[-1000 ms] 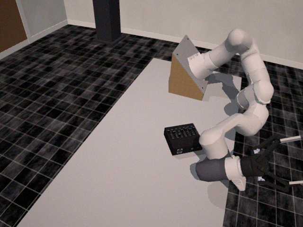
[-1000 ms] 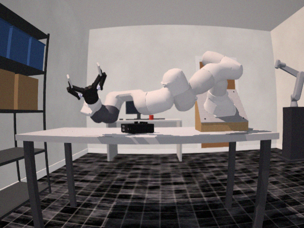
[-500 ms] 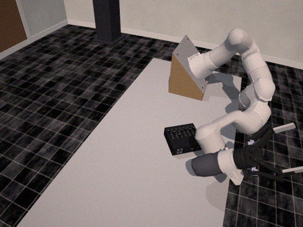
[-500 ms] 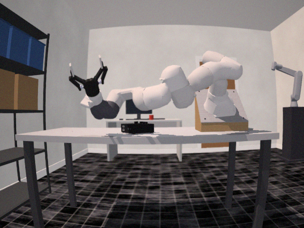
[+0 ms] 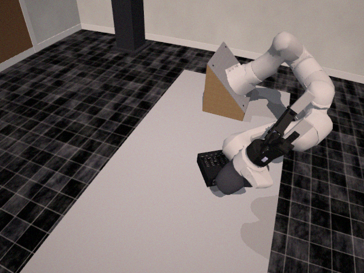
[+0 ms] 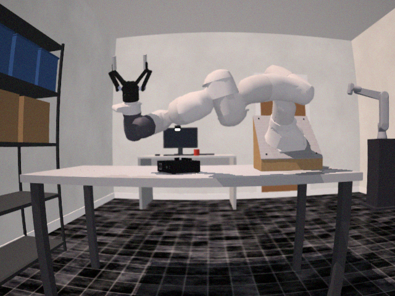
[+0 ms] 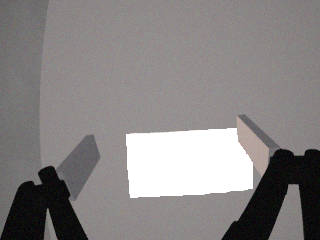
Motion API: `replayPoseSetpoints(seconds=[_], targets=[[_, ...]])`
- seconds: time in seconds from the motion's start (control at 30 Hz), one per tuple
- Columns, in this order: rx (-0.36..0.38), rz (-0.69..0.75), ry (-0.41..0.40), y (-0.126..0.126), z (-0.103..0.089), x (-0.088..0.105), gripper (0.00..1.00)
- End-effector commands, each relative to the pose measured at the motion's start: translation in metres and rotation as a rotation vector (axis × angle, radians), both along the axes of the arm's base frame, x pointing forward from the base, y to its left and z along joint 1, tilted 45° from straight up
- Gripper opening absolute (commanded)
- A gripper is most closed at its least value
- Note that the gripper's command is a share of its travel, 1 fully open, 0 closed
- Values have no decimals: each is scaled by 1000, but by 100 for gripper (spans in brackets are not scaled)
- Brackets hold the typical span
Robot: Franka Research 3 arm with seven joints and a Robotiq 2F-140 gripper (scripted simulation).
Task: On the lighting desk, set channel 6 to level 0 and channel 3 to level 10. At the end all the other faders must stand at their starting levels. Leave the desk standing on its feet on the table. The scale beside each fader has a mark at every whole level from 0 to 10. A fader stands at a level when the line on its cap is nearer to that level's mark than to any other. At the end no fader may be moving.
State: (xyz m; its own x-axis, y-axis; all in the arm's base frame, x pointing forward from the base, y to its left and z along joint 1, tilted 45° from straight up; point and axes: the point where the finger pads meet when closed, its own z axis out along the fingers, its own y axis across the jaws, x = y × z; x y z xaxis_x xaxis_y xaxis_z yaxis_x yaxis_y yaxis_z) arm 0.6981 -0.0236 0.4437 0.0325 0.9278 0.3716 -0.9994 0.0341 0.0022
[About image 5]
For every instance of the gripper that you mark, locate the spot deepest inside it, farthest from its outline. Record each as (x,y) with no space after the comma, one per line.
(262,151)

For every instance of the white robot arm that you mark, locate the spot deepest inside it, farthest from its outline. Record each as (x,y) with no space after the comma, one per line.
(241,171)

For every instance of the black lighting desk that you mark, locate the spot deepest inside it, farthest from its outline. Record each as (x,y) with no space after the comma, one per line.
(210,163)

